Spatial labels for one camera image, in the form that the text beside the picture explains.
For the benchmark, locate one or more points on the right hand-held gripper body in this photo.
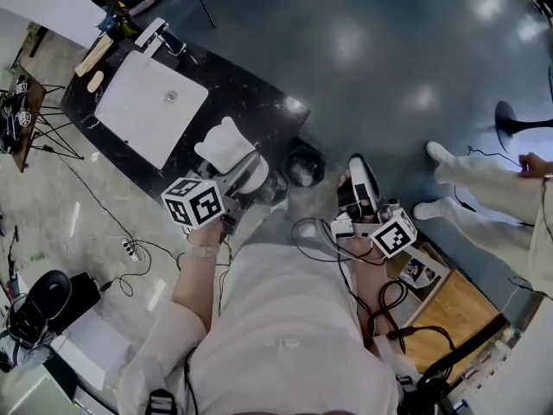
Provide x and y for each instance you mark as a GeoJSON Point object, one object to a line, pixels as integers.
{"type": "Point", "coordinates": [391, 234]}

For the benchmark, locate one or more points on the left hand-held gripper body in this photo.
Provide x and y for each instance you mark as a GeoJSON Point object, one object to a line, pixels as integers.
{"type": "Point", "coordinates": [193, 203]}

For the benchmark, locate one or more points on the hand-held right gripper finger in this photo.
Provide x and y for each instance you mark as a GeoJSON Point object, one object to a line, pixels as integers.
{"type": "Point", "coordinates": [364, 177]}
{"type": "Point", "coordinates": [345, 192]}

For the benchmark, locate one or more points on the white rectangular sink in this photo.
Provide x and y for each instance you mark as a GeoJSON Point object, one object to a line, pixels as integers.
{"type": "Point", "coordinates": [149, 108]}

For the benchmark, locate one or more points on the person's left forearm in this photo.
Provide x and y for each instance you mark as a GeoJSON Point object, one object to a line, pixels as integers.
{"type": "Point", "coordinates": [196, 283]}

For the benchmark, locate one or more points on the person's right forearm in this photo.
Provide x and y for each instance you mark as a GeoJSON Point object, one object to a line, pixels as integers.
{"type": "Point", "coordinates": [367, 283]}

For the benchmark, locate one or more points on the beige oval soap bar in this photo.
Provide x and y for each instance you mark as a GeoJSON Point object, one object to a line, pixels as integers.
{"type": "Point", "coordinates": [95, 81]}

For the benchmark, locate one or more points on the chrome sink faucet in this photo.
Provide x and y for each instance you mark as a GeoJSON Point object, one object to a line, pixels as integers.
{"type": "Point", "coordinates": [151, 37]}

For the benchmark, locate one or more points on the black round waste bin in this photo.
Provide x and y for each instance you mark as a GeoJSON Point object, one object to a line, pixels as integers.
{"type": "Point", "coordinates": [306, 166]}

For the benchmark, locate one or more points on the white power strip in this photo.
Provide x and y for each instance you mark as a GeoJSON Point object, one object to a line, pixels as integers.
{"type": "Point", "coordinates": [132, 250]}

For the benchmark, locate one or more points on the black marble countertop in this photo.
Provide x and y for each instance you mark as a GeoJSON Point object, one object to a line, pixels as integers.
{"type": "Point", "coordinates": [242, 97]}

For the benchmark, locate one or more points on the person's white shirt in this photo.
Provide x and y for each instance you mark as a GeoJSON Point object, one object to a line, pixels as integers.
{"type": "Point", "coordinates": [276, 327]}

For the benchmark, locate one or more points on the black chair base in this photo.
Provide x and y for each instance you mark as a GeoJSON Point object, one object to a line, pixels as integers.
{"type": "Point", "coordinates": [507, 121]}

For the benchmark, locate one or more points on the light wooden board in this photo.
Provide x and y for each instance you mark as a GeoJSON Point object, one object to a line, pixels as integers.
{"type": "Point", "coordinates": [93, 55]}

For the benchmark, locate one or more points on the white flat box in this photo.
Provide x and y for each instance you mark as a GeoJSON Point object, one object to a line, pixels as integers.
{"type": "Point", "coordinates": [97, 346]}

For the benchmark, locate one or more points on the dark glass bottle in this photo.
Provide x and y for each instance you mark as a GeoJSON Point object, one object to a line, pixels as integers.
{"type": "Point", "coordinates": [126, 17]}

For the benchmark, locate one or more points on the black office chair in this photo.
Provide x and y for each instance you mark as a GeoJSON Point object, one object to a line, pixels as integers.
{"type": "Point", "coordinates": [47, 301]}

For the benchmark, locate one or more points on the blue plastic item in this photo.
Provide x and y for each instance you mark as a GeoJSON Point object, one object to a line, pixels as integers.
{"type": "Point", "coordinates": [106, 22]}

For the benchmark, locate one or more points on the brown wooden side table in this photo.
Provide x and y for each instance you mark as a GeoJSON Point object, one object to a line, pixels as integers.
{"type": "Point", "coordinates": [26, 132]}

